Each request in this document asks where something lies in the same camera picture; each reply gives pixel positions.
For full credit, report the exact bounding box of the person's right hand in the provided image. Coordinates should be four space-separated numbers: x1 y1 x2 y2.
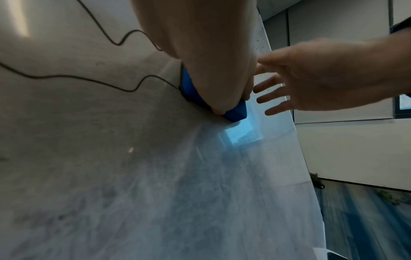
253 33 411 116

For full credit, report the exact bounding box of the person's left hand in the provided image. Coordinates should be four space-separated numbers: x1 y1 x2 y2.
129 0 259 116

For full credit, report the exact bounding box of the blue whiteboard eraser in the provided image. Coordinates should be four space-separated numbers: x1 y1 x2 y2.
179 63 248 124

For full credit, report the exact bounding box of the white whiteboard with wavy lines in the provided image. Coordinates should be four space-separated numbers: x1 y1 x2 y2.
0 0 327 260

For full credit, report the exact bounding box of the beige roller blind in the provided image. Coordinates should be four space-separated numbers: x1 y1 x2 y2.
287 0 411 125

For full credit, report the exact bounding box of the window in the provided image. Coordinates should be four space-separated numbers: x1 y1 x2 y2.
393 93 411 119

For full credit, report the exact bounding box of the green potted plant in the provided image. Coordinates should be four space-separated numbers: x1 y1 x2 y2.
309 172 327 190

